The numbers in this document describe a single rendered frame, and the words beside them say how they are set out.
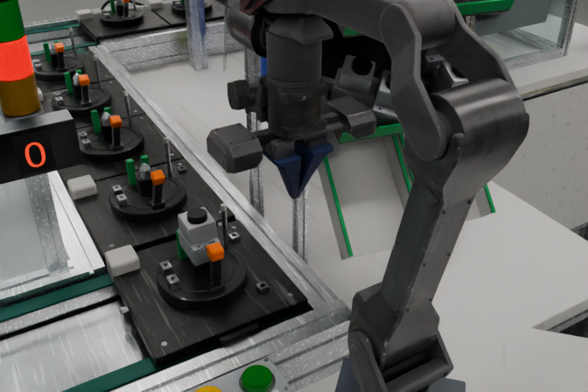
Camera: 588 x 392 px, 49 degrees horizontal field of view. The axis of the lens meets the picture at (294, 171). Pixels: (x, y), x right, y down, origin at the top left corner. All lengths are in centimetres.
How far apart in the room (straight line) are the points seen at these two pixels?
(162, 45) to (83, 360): 131
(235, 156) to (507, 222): 85
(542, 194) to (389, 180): 140
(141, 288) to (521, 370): 60
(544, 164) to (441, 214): 185
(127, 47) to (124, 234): 105
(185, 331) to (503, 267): 62
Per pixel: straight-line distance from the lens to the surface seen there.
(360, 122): 72
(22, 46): 90
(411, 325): 63
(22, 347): 107
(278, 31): 65
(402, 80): 47
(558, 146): 237
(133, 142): 140
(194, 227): 95
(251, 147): 66
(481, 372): 108
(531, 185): 236
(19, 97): 91
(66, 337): 107
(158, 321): 98
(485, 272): 126
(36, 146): 94
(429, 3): 50
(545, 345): 115
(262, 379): 88
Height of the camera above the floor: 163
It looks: 31 degrees down
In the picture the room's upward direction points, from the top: straight up
